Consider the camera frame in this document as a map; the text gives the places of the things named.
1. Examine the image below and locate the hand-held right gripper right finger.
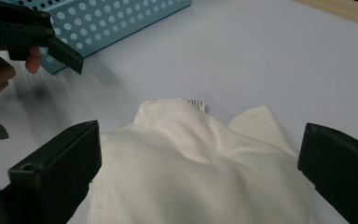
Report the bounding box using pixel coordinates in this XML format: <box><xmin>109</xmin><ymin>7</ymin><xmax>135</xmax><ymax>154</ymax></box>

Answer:
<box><xmin>297</xmin><ymin>122</ymin><xmax>358</xmax><ymax>224</ymax></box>

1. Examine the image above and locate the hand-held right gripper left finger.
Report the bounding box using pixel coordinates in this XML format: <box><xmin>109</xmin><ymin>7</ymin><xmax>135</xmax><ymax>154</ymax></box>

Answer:
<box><xmin>0</xmin><ymin>119</ymin><xmax>103</xmax><ymax>224</ymax></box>

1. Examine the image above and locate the light blue plastic basket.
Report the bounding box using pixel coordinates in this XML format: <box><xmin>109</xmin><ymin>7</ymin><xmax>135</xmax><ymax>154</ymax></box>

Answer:
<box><xmin>4</xmin><ymin>0</ymin><xmax>192</xmax><ymax>76</ymax></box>

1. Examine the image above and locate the white shirt with chick print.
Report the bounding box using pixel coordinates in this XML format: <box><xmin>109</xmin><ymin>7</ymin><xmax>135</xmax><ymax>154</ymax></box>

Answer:
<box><xmin>87</xmin><ymin>97</ymin><xmax>316</xmax><ymax>224</ymax></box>

